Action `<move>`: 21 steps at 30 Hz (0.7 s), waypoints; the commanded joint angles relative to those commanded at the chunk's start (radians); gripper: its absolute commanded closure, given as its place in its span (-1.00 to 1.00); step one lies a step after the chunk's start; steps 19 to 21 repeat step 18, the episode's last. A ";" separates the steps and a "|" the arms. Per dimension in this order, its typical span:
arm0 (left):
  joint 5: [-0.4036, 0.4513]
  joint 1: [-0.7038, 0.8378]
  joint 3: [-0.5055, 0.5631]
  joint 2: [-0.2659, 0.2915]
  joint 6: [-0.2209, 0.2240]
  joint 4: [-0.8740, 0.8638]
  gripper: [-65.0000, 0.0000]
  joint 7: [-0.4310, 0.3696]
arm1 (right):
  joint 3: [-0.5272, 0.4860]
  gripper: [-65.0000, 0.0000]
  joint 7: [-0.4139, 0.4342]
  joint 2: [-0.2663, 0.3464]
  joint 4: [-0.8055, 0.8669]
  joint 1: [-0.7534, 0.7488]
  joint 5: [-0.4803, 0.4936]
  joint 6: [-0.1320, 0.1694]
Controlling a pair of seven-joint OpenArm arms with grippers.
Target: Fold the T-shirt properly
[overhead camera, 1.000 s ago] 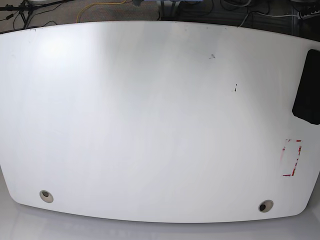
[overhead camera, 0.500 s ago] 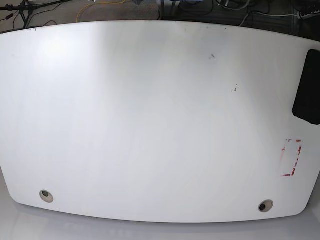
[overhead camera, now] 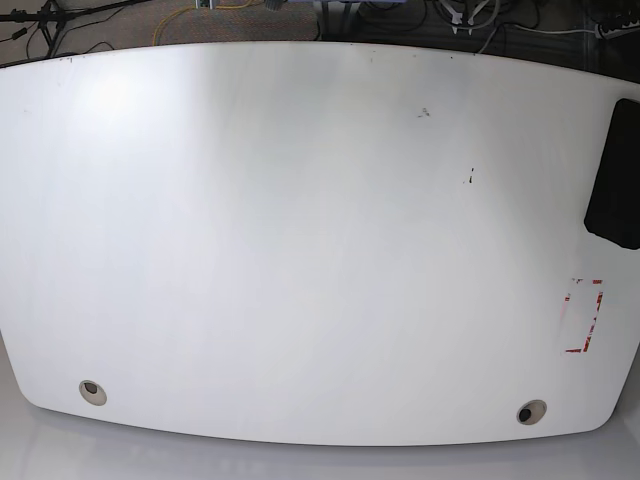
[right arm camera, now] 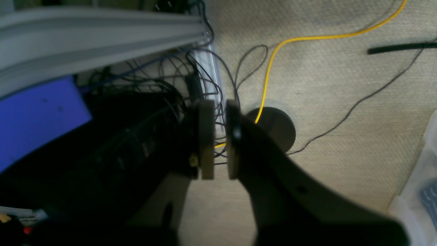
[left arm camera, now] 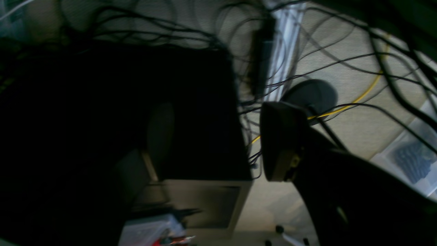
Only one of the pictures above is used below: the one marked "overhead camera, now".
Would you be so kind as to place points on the red tape rectangle marking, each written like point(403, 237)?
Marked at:
point(579, 315)

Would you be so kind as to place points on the left table cable grommet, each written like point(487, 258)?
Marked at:
point(92, 393)

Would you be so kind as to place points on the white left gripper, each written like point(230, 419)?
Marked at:
point(466, 16)

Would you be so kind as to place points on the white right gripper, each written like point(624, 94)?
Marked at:
point(205, 4)

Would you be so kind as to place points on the black tripod stand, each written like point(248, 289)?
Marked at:
point(51, 19)

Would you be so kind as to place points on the table cable grommet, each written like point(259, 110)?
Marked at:
point(92, 393)
point(531, 412)

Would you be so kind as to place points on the black T-shirt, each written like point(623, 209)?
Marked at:
point(613, 209)

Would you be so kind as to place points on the right table cable grommet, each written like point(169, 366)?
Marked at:
point(531, 412)

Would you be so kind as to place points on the white power strip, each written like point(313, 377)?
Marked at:
point(620, 25)

